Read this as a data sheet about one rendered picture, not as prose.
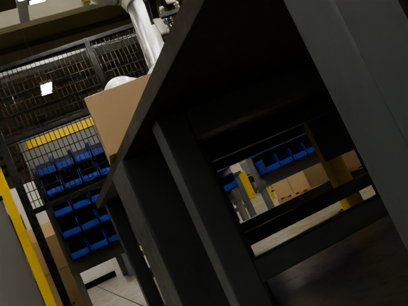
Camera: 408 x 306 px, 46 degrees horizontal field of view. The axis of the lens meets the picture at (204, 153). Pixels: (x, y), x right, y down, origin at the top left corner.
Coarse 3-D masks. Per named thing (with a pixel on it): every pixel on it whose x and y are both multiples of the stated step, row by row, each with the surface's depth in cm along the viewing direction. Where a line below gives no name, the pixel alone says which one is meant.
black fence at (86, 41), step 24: (72, 48) 271; (120, 48) 276; (0, 72) 261; (48, 72) 265; (0, 120) 255; (24, 120) 257; (72, 120) 262; (0, 144) 251; (48, 144) 258; (96, 144) 262; (24, 192) 249; (48, 264) 244
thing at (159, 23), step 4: (156, 20) 165; (160, 20) 165; (156, 24) 164; (160, 24) 164; (164, 24) 165; (160, 28) 163; (164, 28) 164; (160, 32) 163; (164, 32) 163; (168, 32) 163
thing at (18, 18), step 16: (16, 0) 523; (48, 0) 587; (64, 0) 592; (80, 0) 598; (0, 16) 566; (16, 16) 572; (32, 16) 577; (48, 16) 584; (64, 16) 601; (0, 32) 571
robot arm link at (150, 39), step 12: (120, 0) 221; (132, 0) 218; (132, 12) 217; (144, 12) 215; (144, 24) 211; (144, 36) 209; (156, 36) 209; (144, 48) 208; (156, 48) 206; (156, 60) 203
